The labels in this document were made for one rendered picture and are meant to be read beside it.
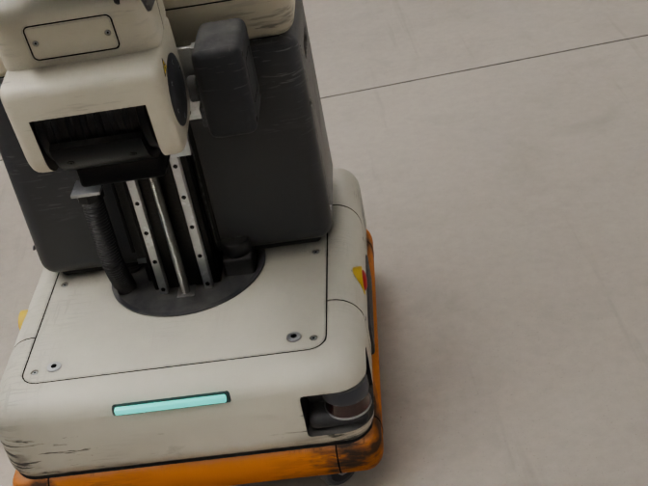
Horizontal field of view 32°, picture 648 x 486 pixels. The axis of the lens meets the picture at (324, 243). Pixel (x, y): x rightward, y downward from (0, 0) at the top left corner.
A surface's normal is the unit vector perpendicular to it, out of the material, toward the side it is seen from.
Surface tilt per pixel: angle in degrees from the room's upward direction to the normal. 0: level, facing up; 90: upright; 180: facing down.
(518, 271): 0
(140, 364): 0
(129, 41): 98
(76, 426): 90
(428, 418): 0
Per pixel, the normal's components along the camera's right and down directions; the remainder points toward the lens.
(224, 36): -0.16, -0.82
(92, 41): 0.01, 0.66
